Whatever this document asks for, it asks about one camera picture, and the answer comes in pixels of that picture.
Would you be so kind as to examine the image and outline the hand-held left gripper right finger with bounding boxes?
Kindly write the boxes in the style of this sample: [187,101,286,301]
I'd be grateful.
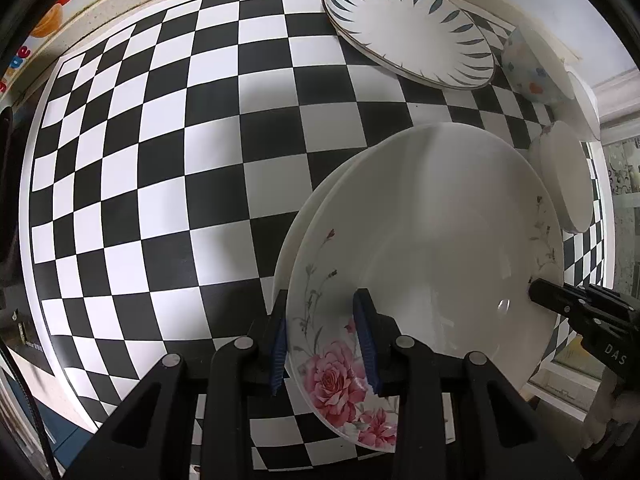
[352,287,583,480]

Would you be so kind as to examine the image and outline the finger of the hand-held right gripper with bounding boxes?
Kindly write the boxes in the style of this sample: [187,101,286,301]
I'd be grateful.
[529,278,591,317]

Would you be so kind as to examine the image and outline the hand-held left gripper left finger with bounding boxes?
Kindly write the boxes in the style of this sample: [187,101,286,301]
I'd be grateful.
[65,305,289,480]

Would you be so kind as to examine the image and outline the plain white plate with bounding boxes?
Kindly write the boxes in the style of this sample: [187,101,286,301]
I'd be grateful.
[272,152,381,321]

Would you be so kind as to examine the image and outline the plain white bowl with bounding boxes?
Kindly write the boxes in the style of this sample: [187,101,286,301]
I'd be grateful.
[529,120,596,234]
[562,67,601,142]

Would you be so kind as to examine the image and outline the white plate with rose print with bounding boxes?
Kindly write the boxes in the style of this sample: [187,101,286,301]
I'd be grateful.
[286,122,566,453]

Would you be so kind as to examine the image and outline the white bowl with coloured dots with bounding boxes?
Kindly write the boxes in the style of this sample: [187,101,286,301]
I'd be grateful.
[501,26,571,106]

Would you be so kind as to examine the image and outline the white plate with blue leaves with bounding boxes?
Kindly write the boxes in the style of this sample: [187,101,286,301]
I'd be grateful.
[321,0,497,91]

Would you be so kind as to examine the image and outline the person's right hand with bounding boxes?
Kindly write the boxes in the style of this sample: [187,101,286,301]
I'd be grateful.
[586,375,640,453]

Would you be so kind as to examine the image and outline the frosted glass window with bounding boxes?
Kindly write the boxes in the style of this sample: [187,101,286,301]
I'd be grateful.
[592,67,640,411]

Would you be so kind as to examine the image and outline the blue cabinet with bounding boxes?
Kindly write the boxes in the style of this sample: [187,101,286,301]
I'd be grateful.
[30,400,103,480]

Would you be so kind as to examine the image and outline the black and white checkered cloth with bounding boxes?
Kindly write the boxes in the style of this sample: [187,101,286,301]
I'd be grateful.
[20,0,616,471]

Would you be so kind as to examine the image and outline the black cable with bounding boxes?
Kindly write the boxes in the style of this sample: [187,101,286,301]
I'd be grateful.
[0,345,63,480]

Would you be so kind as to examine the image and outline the colourful wall stickers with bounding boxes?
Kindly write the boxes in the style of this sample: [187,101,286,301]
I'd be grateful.
[0,0,81,96]

